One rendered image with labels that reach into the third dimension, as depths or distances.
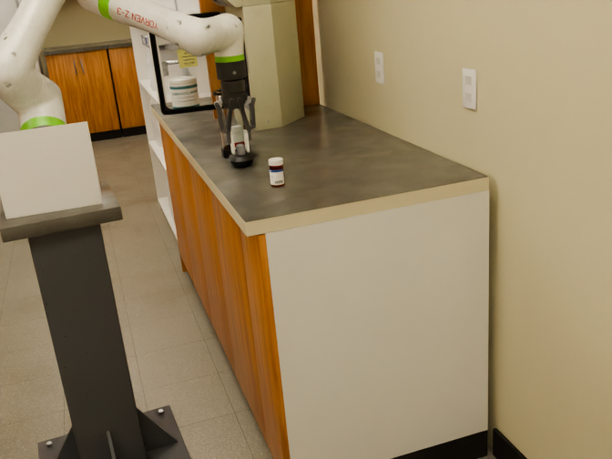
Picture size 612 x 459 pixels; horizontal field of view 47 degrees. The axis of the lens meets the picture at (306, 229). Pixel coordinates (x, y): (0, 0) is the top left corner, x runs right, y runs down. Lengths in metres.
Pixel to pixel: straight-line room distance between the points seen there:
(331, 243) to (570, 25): 0.77
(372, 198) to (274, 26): 1.12
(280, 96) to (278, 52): 0.17
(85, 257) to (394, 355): 0.94
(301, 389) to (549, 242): 0.78
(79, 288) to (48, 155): 0.40
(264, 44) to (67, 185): 1.05
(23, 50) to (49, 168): 0.33
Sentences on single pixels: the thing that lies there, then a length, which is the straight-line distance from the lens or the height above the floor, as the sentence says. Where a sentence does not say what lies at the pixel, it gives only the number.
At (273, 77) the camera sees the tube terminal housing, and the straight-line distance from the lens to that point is 2.79.
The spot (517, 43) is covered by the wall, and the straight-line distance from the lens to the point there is 1.90.
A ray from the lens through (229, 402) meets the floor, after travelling 2.77.
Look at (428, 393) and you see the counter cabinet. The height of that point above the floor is 0.29.
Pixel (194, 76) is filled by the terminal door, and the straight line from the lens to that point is 3.06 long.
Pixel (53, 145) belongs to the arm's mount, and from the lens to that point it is 2.06.
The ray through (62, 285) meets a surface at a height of 0.72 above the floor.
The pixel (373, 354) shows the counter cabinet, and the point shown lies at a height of 0.47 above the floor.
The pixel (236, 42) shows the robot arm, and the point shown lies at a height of 1.33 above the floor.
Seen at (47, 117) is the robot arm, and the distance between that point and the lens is 2.15.
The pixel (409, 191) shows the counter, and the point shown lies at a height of 0.94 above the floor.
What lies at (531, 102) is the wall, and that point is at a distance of 1.87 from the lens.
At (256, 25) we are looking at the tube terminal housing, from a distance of 2.76.
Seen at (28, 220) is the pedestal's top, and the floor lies 0.94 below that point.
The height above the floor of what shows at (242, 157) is 0.98.
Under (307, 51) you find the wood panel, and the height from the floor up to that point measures 1.18.
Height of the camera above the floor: 1.52
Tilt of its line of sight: 20 degrees down
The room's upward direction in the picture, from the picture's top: 5 degrees counter-clockwise
